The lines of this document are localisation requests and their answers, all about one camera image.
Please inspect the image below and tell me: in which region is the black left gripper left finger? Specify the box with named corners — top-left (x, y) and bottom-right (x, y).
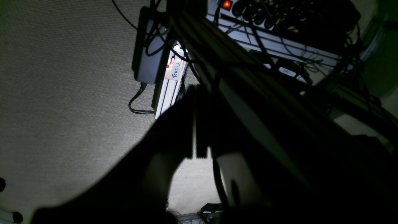
top-left (31, 86), bottom-right (197, 224)

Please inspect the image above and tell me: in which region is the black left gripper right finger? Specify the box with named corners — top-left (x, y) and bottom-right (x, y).
top-left (197, 84), bottom-right (397, 224)

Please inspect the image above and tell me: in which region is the black power adapter brick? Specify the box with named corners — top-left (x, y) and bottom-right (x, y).
top-left (131, 6), bottom-right (167, 85)

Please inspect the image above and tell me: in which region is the aluminium frame rail with label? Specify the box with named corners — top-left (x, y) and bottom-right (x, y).
top-left (152, 41), bottom-right (187, 120)

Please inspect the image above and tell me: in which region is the power strip with red switch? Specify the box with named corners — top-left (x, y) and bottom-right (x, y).
top-left (218, 0), bottom-right (342, 69)

